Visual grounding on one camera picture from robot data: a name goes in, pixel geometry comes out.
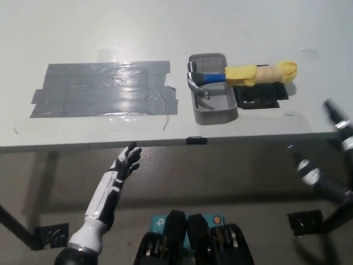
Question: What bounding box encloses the blue-handled hammer with yellow wrap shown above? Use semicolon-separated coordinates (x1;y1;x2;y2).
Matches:
186;60;299;110

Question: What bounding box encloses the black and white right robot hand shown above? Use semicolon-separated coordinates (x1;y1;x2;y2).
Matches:
292;98;353;205

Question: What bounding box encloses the black robot torso teal top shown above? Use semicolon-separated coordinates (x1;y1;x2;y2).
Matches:
134;209;256;265

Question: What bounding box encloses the gray perforated plastic container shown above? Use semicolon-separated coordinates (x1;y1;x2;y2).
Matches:
188;52;239;125

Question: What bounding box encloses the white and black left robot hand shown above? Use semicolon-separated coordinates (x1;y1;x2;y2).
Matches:
68;141;143;254

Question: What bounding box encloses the gray duct tape patch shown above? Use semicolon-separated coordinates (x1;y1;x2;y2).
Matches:
29;60;179;119

